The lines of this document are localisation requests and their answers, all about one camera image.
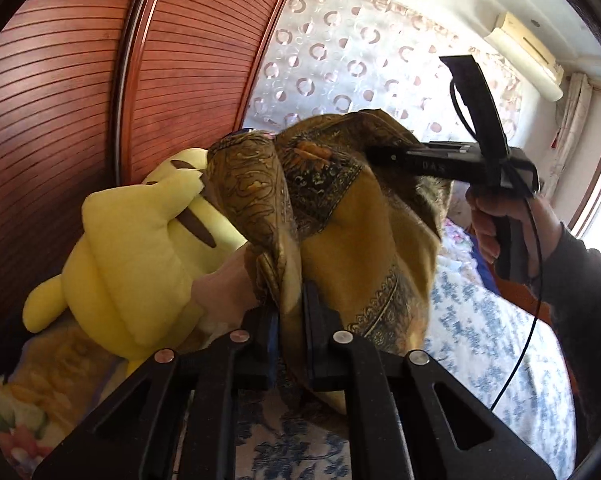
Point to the ochre patterned garment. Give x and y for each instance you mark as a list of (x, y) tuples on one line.
[(360, 240)]

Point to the circle-patterned sheer curtain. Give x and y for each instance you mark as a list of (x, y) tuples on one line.
[(330, 60)]

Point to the person's right forearm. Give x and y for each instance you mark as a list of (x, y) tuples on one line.
[(580, 300)]

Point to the pink floral bed sheet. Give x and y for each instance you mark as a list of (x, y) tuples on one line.
[(55, 375)]

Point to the person's right hand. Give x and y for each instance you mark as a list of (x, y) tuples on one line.
[(485, 220)]

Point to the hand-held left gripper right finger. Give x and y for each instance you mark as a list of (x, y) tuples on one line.
[(318, 340)]

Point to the white tied side curtain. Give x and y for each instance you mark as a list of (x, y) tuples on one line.
[(572, 120)]

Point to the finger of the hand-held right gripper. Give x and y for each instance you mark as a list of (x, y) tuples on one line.
[(390, 156)]

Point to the blue floral white sheet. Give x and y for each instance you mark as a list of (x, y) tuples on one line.
[(480, 340)]

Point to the yellow plush toy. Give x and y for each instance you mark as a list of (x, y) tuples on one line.
[(130, 260)]

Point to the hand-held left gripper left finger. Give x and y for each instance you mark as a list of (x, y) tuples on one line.
[(271, 360)]

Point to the wooden louvered wardrobe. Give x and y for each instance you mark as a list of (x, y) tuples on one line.
[(80, 85)]

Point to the tan plain cloth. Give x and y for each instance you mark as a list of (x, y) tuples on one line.
[(225, 290)]

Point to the wall air conditioner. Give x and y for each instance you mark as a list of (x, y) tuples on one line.
[(525, 45)]

